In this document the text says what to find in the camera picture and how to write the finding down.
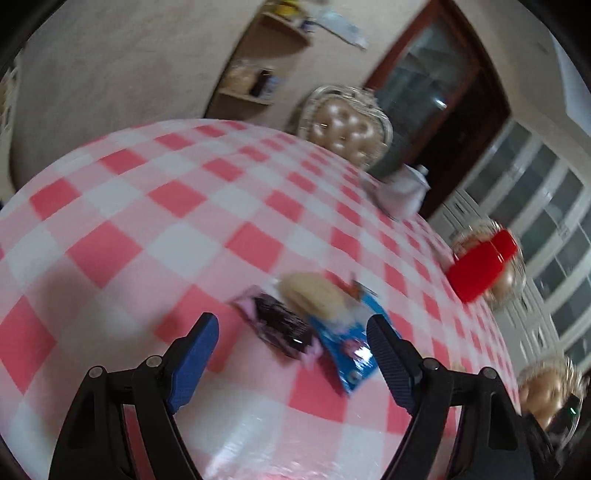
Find white glass-door cabinet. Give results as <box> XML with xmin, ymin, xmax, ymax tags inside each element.
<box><xmin>429</xmin><ymin>120</ymin><xmax>591</xmax><ymax>365</ymax></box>

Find wooden corner shelf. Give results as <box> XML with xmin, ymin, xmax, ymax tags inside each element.
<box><xmin>203</xmin><ymin>11</ymin><xmax>315</xmax><ymax>121</ymax></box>

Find dark wooden glass door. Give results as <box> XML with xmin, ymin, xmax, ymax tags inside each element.
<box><xmin>365</xmin><ymin>0</ymin><xmax>511</xmax><ymax>217</ymax></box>

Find cream tufted ornate chair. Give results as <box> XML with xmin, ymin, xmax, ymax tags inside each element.
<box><xmin>516</xmin><ymin>357</ymin><xmax>591</xmax><ymax>435</ymax></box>
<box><xmin>450</xmin><ymin>219</ymin><xmax>527</xmax><ymax>310</ymax></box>
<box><xmin>295</xmin><ymin>84</ymin><xmax>393</xmax><ymax>169</ymax></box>

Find pink checkered tablecloth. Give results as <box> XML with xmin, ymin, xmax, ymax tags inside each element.
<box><xmin>0</xmin><ymin>119</ymin><xmax>522</xmax><ymax>480</ymax></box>

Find pink dark snack packet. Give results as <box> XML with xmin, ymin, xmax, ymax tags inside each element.
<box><xmin>231</xmin><ymin>286</ymin><xmax>321</xmax><ymax>367</ymax></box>

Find clear bag of food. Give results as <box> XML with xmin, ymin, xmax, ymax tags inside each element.
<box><xmin>224</xmin><ymin>60</ymin><xmax>259</xmax><ymax>93</ymax></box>

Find red thermos jug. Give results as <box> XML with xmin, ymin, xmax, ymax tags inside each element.
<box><xmin>445</xmin><ymin>229</ymin><xmax>518</xmax><ymax>304</ymax></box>

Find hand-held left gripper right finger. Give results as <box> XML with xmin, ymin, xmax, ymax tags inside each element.
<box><xmin>366</xmin><ymin>314</ymin><xmax>536</xmax><ymax>480</ymax></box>

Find cream bun packet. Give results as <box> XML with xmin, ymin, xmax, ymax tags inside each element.
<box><xmin>277</xmin><ymin>272</ymin><xmax>356</xmax><ymax>321</ymax></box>

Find wall switch panel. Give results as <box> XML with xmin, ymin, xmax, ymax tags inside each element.
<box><xmin>316</xmin><ymin>7</ymin><xmax>370</xmax><ymax>49</ymax></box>

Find dark bottle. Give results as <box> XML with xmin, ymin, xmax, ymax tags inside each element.
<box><xmin>252</xmin><ymin>68</ymin><xmax>273</xmax><ymax>97</ymax></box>

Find white teapot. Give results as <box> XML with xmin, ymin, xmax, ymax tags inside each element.
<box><xmin>369</xmin><ymin>164</ymin><xmax>432</xmax><ymax>220</ymax></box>

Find small blue white snack packet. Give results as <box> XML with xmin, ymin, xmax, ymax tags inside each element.
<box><xmin>307</xmin><ymin>288</ymin><xmax>402</xmax><ymax>398</ymax></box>

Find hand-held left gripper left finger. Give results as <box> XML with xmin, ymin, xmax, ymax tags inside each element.
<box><xmin>48</xmin><ymin>312</ymin><xmax>220</xmax><ymax>480</ymax></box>

